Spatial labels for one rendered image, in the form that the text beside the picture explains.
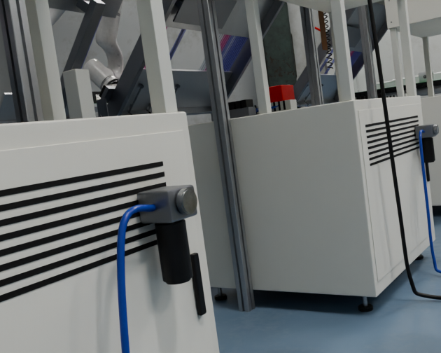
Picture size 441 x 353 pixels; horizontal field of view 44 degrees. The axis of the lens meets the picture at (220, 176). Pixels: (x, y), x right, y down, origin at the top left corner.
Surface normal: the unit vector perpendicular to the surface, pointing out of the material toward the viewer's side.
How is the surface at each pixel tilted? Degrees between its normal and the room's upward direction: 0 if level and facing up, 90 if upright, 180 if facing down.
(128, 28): 90
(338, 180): 90
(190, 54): 90
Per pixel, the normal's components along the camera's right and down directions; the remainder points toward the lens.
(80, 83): 0.84, -0.07
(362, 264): -0.56, 0.14
